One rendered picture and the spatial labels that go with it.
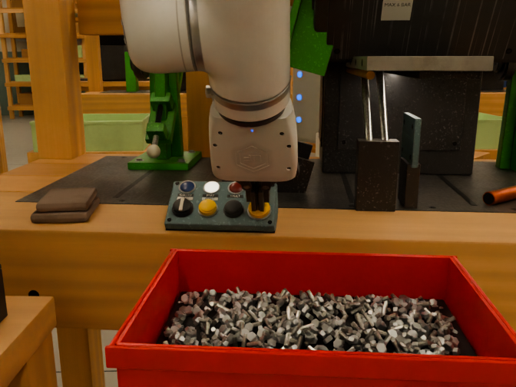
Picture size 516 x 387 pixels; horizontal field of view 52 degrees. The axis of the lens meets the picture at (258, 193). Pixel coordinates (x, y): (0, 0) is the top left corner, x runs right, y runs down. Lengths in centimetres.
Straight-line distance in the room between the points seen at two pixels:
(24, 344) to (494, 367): 46
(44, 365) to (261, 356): 36
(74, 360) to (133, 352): 121
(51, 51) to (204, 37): 94
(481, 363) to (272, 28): 32
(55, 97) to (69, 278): 70
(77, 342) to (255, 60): 122
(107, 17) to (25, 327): 97
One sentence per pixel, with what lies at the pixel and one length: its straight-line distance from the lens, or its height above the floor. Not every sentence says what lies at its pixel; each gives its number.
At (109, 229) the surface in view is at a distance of 75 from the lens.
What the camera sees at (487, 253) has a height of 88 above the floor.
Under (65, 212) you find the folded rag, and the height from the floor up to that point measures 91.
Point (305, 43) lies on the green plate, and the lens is 90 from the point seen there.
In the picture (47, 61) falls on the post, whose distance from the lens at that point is 141.
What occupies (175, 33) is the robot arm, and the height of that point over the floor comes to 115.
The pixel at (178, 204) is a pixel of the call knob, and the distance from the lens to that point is 72.
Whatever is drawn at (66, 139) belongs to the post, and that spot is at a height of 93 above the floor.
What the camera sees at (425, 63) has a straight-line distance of 73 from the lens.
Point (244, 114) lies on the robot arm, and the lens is 54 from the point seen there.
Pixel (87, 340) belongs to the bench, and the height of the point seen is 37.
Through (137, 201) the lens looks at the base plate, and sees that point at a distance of 89.
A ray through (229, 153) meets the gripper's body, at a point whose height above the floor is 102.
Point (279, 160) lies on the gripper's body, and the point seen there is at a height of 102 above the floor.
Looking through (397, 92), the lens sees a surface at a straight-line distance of 108.
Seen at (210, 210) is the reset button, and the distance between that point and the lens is 71.
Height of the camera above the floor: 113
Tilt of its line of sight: 14 degrees down
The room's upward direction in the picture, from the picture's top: straight up
